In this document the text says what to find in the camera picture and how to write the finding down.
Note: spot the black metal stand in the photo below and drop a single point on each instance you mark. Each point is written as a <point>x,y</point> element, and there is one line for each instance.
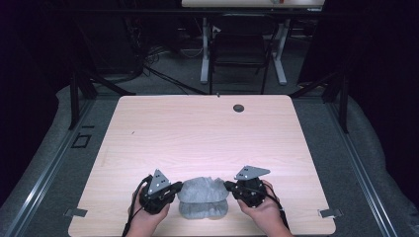
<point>343,105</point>
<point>74,98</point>

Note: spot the dark round table grommet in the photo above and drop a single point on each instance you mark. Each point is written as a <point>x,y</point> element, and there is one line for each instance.
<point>238,108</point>

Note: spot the aluminium rail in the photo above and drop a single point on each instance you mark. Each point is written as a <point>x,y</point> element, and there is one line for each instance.
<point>362,174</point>
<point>49,174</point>

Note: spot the person's right hand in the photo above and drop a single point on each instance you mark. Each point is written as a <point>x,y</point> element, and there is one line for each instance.
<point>263,217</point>

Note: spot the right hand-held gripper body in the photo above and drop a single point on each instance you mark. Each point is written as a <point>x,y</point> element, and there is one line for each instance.
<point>251,194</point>

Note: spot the white desk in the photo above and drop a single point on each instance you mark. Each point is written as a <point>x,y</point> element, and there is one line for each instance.
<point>250,2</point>

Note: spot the gray metal bracket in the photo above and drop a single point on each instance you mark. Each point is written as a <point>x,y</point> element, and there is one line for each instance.
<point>75,212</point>
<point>330,213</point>

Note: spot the person's left hand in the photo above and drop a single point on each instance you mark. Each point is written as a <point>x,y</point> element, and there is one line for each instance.
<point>148,220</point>

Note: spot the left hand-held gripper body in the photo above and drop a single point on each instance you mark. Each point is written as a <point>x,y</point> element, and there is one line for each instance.
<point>154,199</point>

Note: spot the black chair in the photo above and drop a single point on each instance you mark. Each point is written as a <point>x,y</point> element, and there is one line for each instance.
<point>238,49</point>

